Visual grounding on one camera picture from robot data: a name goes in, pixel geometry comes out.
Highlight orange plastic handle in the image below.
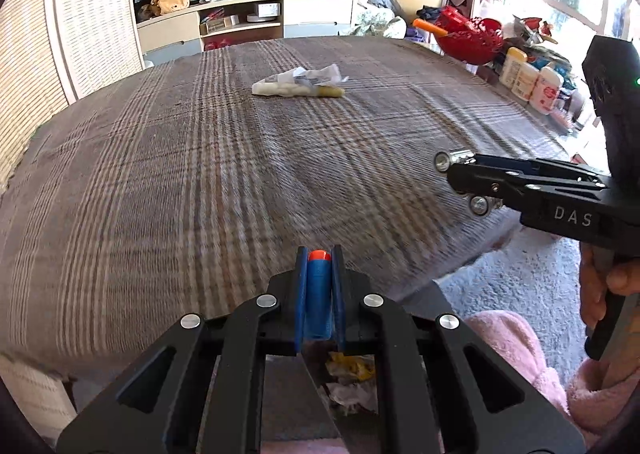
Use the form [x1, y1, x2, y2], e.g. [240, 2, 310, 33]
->
[412, 18, 447, 36]

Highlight woven bed base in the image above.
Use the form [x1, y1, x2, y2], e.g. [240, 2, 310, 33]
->
[0, 354, 71, 440]

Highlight black trash bin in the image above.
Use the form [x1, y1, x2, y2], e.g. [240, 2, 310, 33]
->
[305, 281, 443, 454]

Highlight beige television cabinet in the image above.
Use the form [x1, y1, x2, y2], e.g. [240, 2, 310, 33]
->
[136, 0, 361, 67]

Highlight cream lotion bottle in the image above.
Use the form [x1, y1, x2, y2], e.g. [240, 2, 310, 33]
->
[500, 48, 528, 90]

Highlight red plastic basket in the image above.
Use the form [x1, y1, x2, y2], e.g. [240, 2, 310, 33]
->
[432, 5, 503, 66]

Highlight person's right hand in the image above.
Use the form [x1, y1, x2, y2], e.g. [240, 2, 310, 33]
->
[579, 241, 640, 332]

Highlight white paper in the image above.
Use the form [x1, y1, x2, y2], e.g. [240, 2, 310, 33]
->
[325, 380, 379, 416]

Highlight blue foam dart orange tip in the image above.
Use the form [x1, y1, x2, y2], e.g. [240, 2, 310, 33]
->
[306, 249, 335, 340]

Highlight grey plaid blanket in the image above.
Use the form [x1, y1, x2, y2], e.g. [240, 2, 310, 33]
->
[0, 36, 571, 375]

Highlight clear plastic bag white contents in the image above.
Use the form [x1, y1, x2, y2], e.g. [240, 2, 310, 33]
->
[251, 63, 350, 99]

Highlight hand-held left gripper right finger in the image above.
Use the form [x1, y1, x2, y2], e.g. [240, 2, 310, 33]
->
[332, 245, 586, 454]

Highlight pink fleece robe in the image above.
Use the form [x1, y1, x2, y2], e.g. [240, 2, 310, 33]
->
[462, 309, 640, 454]

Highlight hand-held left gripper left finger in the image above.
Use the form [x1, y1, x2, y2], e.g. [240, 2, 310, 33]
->
[55, 246, 351, 454]

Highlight woven panel door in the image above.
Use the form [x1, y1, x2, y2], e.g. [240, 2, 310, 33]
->
[0, 0, 146, 190]

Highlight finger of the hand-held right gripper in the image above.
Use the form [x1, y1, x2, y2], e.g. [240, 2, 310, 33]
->
[447, 179, 526, 221]
[434, 150, 608, 195]

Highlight pile of grey clothes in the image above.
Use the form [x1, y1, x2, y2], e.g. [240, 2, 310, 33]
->
[345, 0, 408, 40]

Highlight grey shaggy rug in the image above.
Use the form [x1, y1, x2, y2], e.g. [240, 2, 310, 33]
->
[435, 234, 591, 341]

